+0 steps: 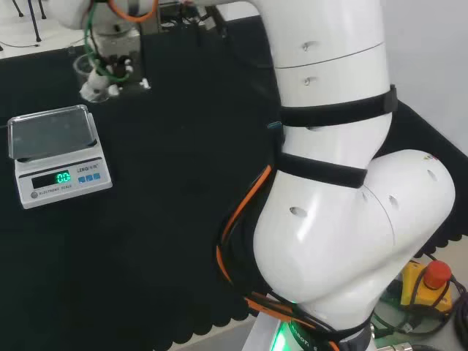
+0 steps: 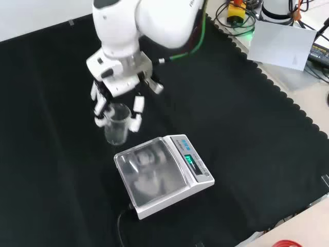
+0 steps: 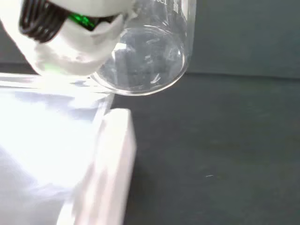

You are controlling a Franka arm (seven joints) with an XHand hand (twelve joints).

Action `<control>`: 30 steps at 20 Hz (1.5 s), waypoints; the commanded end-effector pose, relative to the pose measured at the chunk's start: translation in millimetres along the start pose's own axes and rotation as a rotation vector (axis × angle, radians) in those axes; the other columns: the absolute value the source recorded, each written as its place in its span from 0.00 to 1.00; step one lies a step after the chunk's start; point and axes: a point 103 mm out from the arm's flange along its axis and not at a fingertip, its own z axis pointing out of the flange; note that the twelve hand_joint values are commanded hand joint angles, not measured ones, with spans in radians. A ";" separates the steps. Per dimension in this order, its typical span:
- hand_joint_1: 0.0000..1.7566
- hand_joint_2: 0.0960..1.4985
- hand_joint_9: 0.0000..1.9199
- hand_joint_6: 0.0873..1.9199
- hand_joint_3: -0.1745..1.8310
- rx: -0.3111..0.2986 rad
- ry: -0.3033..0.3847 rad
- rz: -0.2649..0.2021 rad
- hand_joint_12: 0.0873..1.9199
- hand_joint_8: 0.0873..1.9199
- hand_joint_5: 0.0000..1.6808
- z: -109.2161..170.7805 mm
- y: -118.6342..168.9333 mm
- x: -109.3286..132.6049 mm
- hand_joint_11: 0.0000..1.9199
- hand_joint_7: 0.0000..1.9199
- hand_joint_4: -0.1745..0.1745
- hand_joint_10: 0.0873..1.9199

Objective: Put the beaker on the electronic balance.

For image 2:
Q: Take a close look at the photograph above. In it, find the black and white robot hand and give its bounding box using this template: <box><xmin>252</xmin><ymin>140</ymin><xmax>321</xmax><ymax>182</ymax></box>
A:
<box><xmin>86</xmin><ymin>49</ymin><xmax>165</xmax><ymax>133</ymax></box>

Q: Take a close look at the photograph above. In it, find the clear glass beaker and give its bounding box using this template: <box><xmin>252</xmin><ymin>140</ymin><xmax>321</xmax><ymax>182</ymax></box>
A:
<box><xmin>104</xmin><ymin>102</ymin><xmax>132</xmax><ymax>147</ymax></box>

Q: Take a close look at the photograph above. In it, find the white electronic balance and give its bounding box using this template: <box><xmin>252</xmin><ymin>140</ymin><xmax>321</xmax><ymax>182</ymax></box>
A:
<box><xmin>114</xmin><ymin>134</ymin><xmax>215</xmax><ymax>220</ymax></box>

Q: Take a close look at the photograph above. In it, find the black bench cloth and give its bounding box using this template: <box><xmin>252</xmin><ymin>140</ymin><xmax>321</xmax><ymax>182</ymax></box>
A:
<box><xmin>0</xmin><ymin>12</ymin><xmax>329</xmax><ymax>247</ymax></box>

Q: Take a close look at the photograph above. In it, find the yellow stop button box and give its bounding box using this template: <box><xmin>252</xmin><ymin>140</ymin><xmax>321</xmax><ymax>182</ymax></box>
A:
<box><xmin>226</xmin><ymin>0</ymin><xmax>248</xmax><ymax>24</ymax></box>

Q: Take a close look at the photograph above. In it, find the pale white board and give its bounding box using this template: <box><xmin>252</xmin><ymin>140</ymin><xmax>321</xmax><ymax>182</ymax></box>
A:
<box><xmin>246</xmin><ymin>20</ymin><xmax>318</xmax><ymax>72</ymax></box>

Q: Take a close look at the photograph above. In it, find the black power adapter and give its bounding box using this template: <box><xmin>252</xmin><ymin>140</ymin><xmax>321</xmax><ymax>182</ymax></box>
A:
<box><xmin>307</xmin><ymin>43</ymin><xmax>329</xmax><ymax>66</ymax></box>

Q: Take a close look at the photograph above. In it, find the green robot cable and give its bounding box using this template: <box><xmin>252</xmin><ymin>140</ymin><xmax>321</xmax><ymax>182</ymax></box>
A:
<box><xmin>157</xmin><ymin>0</ymin><xmax>208</xmax><ymax>64</ymax></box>

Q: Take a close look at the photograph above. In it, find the black looped cable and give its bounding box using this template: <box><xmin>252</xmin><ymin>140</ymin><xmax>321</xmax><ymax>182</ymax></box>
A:
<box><xmin>215</xmin><ymin>0</ymin><xmax>263</xmax><ymax>36</ymax></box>

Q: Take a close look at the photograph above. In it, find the black balance power cable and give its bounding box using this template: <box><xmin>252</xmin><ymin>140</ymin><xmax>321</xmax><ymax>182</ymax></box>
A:
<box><xmin>117</xmin><ymin>203</ymin><xmax>135</xmax><ymax>247</ymax></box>

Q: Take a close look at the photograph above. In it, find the orange cable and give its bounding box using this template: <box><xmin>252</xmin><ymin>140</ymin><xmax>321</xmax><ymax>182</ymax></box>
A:
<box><xmin>293</xmin><ymin>0</ymin><xmax>302</xmax><ymax>23</ymax></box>

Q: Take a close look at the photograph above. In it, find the red ring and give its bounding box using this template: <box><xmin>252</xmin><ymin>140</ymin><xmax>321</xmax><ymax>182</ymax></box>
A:
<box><xmin>269</xmin><ymin>239</ymin><xmax>302</xmax><ymax>247</ymax></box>

